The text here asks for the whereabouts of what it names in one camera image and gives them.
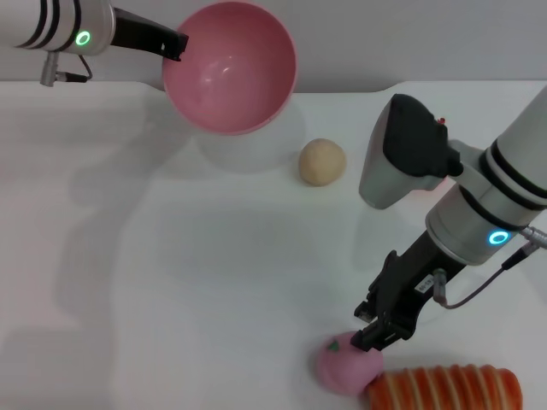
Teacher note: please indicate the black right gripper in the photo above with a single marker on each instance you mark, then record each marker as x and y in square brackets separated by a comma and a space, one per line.
[406, 286]

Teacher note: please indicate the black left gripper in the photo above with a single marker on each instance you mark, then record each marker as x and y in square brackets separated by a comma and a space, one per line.
[141, 36]

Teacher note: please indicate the pink toy peach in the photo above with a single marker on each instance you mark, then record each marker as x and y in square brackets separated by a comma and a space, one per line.
[346, 369]

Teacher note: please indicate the pink plastic bowl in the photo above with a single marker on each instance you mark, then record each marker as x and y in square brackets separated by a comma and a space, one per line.
[231, 77]

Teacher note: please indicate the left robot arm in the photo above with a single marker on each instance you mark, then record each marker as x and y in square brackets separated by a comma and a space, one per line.
[51, 23]

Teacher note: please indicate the orange white striped toy bread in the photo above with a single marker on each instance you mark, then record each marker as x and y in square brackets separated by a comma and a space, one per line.
[444, 388]

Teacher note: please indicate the beige round bun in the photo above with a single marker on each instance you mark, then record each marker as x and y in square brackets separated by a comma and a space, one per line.
[321, 162]

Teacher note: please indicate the red orange toy pear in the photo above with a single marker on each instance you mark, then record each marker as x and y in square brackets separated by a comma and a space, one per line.
[439, 122]

